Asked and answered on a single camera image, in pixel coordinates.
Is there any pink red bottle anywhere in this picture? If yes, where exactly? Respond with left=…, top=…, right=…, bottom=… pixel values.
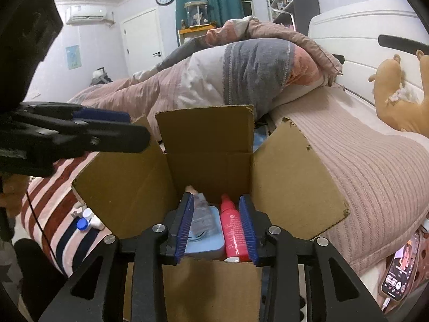
left=220, top=194, right=249, bottom=262

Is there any blue white contact lens case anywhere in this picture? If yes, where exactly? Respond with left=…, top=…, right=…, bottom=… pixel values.
left=76, top=208, right=105, bottom=232

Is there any light blue square case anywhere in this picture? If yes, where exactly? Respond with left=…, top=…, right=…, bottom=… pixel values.
left=185, top=205, right=225, bottom=259

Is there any person's left hand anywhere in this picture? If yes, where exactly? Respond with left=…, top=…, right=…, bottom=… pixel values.
left=0, top=174, right=30, bottom=218

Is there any striped fleece blanket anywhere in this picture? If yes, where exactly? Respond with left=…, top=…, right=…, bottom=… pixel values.
left=20, top=153, right=111, bottom=276

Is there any small white bottle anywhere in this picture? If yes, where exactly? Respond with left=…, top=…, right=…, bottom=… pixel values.
left=225, top=256, right=240, bottom=262

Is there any smartphone with lit screen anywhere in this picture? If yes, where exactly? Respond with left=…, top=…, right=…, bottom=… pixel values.
left=380, top=231, right=420, bottom=302

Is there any white door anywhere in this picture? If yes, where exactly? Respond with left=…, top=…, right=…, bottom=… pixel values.
left=121, top=8, right=164, bottom=76

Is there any white air conditioner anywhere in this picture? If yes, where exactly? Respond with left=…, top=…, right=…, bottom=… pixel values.
left=65, top=4, right=115, bottom=25

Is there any clear plastic blister pack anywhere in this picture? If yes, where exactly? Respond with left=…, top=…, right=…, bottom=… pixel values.
left=191, top=193, right=216, bottom=236

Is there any yellow shelf cabinet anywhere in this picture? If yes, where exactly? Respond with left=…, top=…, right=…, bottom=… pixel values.
left=177, top=24, right=215, bottom=46

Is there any cardboard box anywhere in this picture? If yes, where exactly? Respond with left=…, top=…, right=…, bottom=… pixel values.
left=73, top=105, right=348, bottom=321

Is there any pink ribbed bed sheet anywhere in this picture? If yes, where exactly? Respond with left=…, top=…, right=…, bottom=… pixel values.
left=270, top=86, right=428, bottom=274

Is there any glass display case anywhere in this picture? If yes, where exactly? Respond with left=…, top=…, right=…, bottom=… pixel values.
left=184, top=0, right=209, bottom=28

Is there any pink grey striped duvet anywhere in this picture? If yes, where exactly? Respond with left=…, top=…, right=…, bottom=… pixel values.
left=66, top=14, right=345, bottom=142

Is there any brown plush toy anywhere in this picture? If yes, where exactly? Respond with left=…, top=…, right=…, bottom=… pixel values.
left=368, top=49, right=428, bottom=137

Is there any white headboard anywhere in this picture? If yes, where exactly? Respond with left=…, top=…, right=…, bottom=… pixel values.
left=308, top=0, right=428, bottom=104

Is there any blue wall poster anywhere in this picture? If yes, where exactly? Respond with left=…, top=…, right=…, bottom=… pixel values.
left=65, top=45, right=82, bottom=70

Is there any black cable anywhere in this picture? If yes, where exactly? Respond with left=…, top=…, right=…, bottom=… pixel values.
left=25, top=187, right=73, bottom=279

